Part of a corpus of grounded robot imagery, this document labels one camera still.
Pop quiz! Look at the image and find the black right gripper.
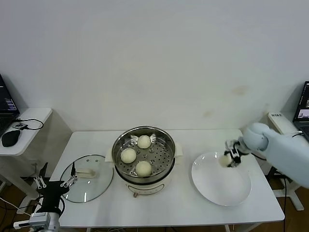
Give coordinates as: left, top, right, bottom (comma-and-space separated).
224, 137, 247, 168

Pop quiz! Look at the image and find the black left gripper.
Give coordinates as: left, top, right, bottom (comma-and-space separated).
33, 162, 79, 215

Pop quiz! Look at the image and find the white steamed baozi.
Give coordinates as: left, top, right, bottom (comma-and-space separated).
120, 148, 137, 164
135, 160, 153, 178
218, 156, 234, 168
137, 135, 152, 149

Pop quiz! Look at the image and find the glass lid cream handle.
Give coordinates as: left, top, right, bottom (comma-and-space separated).
59, 154, 114, 203

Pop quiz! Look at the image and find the stainless steel steamer basket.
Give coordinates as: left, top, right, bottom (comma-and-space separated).
112, 125, 177, 183

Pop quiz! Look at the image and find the white round plate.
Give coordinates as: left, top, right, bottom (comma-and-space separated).
192, 151, 253, 207

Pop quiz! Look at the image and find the white side table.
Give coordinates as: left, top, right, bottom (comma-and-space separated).
267, 112, 309, 212
0, 107, 53, 213

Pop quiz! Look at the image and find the black computer mouse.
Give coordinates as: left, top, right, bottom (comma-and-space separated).
1, 129, 21, 147

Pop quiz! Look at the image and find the small black usb hub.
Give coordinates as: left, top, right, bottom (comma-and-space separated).
12, 122, 29, 131

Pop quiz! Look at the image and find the black laptop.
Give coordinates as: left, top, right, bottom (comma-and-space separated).
292, 81, 309, 141
0, 72, 20, 137

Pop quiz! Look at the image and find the cream electric cooker base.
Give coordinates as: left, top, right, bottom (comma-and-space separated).
105, 142, 185, 199

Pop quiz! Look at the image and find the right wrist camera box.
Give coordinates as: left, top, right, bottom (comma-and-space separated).
225, 139, 241, 152

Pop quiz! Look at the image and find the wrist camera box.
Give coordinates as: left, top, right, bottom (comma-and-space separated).
225, 139, 241, 152
13, 212, 50, 229

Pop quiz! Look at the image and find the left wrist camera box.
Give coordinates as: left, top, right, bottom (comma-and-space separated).
13, 212, 50, 229

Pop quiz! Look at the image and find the white floor cable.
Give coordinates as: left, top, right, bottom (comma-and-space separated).
0, 197, 32, 217

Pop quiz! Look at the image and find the thin black desk cable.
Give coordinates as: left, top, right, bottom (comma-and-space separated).
14, 117, 45, 131

